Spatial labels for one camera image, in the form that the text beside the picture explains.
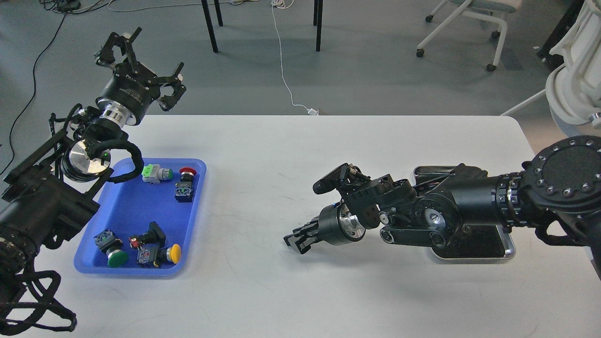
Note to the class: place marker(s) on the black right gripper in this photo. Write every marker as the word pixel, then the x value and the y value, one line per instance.
pixel 335 225

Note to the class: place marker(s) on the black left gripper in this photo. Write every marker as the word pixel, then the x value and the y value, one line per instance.
pixel 124 94

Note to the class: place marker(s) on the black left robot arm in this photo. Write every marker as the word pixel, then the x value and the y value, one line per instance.
pixel 50 195

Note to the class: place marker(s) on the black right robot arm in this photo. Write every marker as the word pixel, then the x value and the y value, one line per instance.
pixel 557 194

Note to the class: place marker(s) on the red mushroom push button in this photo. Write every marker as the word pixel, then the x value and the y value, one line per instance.
pixel 184 191

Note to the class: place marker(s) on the blue plastic tray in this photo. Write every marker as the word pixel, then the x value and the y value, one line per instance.
pixel 128 208

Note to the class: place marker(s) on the green mushroom push button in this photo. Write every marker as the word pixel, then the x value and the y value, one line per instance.
pixel 111 246

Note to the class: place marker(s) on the silver metal tray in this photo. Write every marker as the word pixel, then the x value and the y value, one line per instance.
pixel 480 235

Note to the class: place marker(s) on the green white push button switch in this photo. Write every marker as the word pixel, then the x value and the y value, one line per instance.
pixel 155 174

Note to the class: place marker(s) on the yellow push button switch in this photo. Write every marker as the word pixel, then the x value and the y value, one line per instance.
pixel 156 255

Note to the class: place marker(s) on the black selector switch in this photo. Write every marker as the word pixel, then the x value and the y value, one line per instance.
pixel 154 235

